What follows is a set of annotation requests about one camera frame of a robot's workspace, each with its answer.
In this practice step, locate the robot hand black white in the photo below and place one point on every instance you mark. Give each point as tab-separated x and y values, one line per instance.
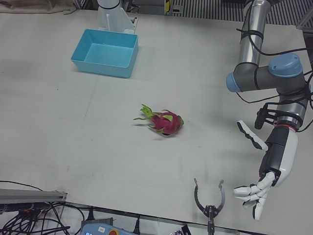
289	151

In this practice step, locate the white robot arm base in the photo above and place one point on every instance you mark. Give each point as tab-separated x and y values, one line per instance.
110	14

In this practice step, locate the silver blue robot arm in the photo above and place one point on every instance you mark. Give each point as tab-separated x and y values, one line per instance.
249	49

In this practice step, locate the black claw grabber tool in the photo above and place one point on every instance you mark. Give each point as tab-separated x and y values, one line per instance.
209	210

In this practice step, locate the pink dragon fruit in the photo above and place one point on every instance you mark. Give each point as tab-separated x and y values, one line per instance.
166	124

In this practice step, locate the shiny foil packet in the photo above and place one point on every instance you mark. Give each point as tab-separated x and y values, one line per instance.
181	231

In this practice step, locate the black power plug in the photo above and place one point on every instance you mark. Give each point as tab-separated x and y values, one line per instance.
91	214
137	224

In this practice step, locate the light blue plastic bin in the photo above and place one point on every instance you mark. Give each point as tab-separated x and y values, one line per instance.
107	56

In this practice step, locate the blue grey teach pendant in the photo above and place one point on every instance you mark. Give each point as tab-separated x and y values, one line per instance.
97	230

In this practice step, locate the beige cloth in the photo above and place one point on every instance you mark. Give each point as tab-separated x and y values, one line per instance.
36	6

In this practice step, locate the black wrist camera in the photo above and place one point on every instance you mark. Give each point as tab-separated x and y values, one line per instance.
259	120

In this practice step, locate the aluminium frame corner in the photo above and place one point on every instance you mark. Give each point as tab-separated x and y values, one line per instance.
305	20

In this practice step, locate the yellow black striped post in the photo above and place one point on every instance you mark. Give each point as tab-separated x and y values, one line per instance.
167	5

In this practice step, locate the aluminium profile rail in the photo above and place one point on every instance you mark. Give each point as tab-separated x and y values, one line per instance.
29	194

